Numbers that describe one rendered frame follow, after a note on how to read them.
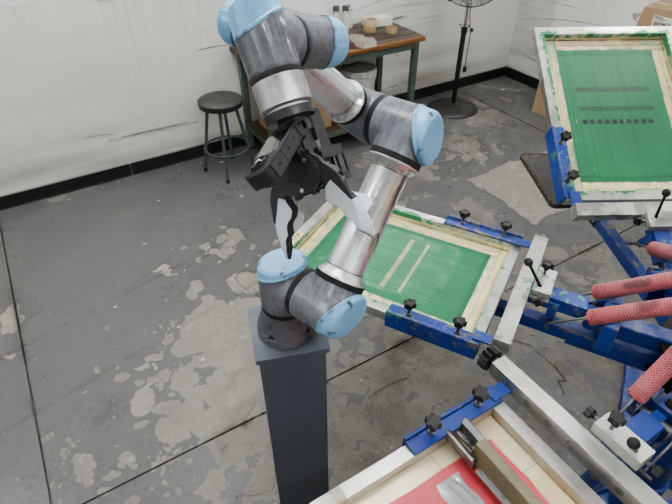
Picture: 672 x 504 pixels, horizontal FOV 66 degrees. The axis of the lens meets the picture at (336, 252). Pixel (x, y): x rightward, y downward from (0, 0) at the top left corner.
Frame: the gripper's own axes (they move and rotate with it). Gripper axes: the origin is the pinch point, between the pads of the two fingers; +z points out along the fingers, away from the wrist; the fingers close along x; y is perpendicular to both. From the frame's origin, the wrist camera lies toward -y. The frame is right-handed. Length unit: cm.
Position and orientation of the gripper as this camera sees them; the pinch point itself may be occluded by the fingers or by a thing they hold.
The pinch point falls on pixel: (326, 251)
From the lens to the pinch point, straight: 71.5
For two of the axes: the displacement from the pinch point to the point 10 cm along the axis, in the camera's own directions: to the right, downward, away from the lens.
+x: -8.0, 2.1, 5.7
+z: 3.2, 9.4, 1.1
